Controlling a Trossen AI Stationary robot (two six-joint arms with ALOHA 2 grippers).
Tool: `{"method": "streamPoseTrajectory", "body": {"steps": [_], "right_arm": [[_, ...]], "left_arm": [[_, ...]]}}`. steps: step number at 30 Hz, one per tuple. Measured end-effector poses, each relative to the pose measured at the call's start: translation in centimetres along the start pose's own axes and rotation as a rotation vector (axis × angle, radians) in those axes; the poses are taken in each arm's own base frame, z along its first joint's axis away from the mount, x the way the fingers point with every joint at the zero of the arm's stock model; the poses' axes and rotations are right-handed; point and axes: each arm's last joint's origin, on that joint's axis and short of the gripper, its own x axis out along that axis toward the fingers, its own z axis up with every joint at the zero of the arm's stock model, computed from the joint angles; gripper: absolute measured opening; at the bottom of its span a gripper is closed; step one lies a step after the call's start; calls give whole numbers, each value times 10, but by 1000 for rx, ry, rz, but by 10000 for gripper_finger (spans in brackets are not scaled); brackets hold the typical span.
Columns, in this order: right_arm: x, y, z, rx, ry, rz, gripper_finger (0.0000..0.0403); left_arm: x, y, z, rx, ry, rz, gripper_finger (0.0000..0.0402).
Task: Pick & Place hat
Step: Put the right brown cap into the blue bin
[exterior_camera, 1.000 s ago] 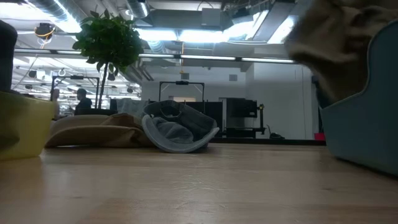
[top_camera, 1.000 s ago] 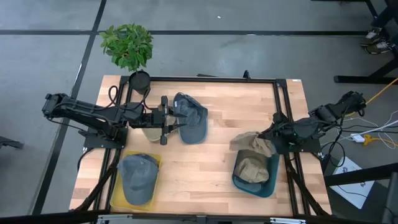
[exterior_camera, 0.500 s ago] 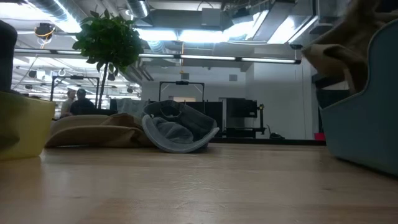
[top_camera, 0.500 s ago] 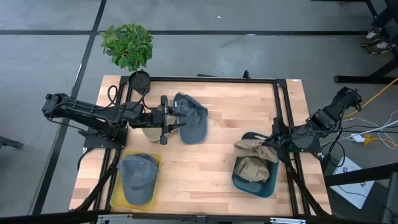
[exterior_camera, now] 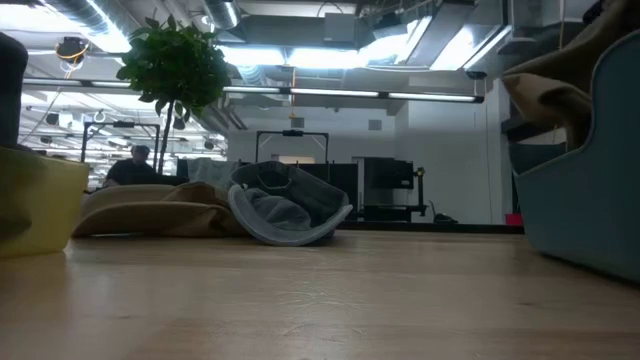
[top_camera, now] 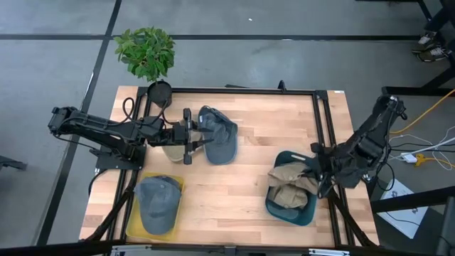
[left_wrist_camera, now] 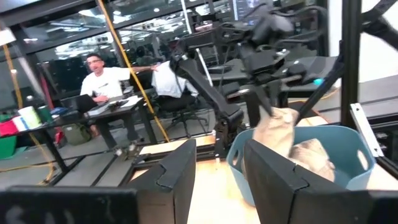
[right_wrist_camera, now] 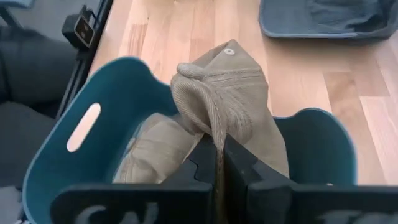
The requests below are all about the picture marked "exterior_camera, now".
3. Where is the blue-grey baseball cap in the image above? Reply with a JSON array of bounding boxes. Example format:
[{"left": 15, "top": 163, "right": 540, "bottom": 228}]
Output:
[
  {"left": 0, "top": 30, "right": 30, "bottom": 151},
  {"left": 227, "top": 159, "right": 355, "bottom": 248}
]

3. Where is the tan baseball cap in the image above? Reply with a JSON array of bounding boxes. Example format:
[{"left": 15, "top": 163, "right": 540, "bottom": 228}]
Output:
[
  {"left": 501, "top": 0, "right": 640, "bottom": 151},
  {"left": 72, "top": 180, "right": 249, "bottom": 239}
]

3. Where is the black cabinet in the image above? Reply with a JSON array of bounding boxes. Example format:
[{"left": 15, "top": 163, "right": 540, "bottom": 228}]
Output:
[{"left": 299, "top": 162, "right": 359, "bottom": 221}]

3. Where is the black machine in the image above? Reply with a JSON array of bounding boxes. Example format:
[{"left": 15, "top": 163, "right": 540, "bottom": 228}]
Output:
[{"left": 362, "top": 156, "right": 430, "bottom": 224}]

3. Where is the grey cloth cover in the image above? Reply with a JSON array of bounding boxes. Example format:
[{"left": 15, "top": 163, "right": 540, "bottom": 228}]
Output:
[{"left": 187, "top": 157, "right": 241, "bottom": 189}]

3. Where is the black floor object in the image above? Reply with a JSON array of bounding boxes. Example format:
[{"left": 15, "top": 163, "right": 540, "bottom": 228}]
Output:
[{"left": 428, "top": 199, "right": 459, "bottom": 225}]

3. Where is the long strip light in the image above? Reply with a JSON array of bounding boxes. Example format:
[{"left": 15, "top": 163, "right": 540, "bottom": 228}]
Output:
[{"left": 19, "top": 77, "right": 485, "bottom": 105}]

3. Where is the potted green plant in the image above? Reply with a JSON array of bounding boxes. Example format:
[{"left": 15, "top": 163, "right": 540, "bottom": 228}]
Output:
[{"left": 115, "top": 13, "right": 234, "bottom": 187}]

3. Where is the person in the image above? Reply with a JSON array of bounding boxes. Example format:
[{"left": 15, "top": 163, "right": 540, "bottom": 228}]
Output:
[{"left": 103, "top": 144, "right": 157, "bottom": 189}]

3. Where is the teal plastic bin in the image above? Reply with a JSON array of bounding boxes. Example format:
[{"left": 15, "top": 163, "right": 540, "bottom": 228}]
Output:
[{"left": 508, "top": 29, "right": 640, "bottom": 284}]

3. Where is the yellow plastic bin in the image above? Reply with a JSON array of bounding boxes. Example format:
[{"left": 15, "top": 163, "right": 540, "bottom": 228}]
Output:
[{"left": 0, "top": 145, "right": 91, "bottom": 259}]

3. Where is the white ceiling box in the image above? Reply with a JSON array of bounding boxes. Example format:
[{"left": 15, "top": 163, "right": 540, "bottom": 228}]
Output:
[{"left": 509, "top": 0, "right": 614, "bottom": 29}]

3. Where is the black aluminium table frame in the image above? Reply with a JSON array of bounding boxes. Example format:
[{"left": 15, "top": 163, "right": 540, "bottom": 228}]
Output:
[{"left": 334, "top": 220, "right": 525, "bottom": 235}]

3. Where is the silver round duct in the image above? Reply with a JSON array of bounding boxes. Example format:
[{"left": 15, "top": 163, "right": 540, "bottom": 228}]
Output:
[{"left": 199, "top": 0, "right": 242, "bottom": 31}]

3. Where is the large corrugated duct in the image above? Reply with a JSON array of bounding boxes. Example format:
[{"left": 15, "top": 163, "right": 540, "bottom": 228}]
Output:
[{"left": 42, "top": 0, "right": 134, "bottom": 54}]

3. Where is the hanging cable reel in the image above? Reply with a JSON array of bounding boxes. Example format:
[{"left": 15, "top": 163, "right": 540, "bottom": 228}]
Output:
[{"left": 54, "top": 35, "right": 91, "bottom": 65}]

